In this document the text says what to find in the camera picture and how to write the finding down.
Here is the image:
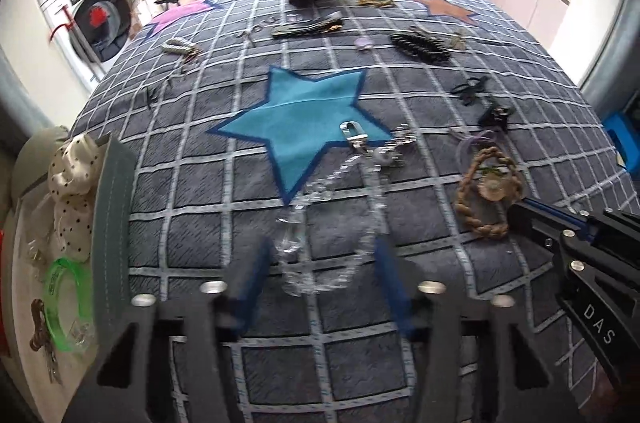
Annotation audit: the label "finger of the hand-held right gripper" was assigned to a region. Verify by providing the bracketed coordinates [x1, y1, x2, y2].
[506, 202, 583, 256]
[521, 197, 608, 231]

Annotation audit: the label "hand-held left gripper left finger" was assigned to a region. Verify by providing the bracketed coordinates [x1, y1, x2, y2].
[62, 243, 274, 423]

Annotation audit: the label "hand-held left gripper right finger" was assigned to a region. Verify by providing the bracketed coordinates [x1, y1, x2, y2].
[374, 236, 583, 423]

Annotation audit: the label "woven rope bracelet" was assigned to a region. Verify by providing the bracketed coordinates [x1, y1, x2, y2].
[454, 146, 524, 239]

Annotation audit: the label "clear crystal bead chain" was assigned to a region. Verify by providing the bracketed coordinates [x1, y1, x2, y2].
[276, 121, 418, 300]

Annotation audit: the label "green translucent bangle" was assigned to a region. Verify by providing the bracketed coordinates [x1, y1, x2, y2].
[43, 256, 97, 355]

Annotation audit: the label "white polka-dot scrunchie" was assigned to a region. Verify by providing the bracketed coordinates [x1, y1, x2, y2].
[48, 135, 109, 262]

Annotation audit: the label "brown bead bracelet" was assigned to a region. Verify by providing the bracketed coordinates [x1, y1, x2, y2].
[28, 298, 57, 355]

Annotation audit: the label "white cardboard tray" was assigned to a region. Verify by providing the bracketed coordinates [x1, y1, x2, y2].
[9, 135, 137, 423]

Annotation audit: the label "blue plastic stool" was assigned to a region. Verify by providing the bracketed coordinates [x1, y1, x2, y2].
[602, 112, 640, 177]

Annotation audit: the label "clear purple hoop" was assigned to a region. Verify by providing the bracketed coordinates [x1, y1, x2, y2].
[449, 128, 502, 164]

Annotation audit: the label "small black hair claw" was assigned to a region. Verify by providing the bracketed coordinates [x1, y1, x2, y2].
[477, 102, 517, 132]

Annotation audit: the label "small gold dragonfly pin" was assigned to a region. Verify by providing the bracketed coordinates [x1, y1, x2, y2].
[447, 30, 472, 52]

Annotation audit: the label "grey checked star blanket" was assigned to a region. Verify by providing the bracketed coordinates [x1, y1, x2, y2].
[67, 0, 640, 423]

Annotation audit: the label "black beaded hair clip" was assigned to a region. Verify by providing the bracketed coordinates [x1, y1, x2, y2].
[389, 30, 452, 64]

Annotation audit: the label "beige sofa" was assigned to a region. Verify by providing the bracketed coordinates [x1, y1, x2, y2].
[9, 125, 72, 201]

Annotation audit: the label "black glitter barrette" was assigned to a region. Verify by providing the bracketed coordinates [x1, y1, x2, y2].
[271, 15, 347, 40]

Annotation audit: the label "white washing machine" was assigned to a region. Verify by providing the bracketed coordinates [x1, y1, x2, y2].
[39, 0, 137, 80]

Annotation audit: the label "red white floor mop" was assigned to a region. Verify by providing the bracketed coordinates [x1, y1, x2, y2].
[47, 4, 77, 40]

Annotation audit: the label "black hair ties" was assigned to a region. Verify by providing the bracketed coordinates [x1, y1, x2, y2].
[450, 75, 489, 104]

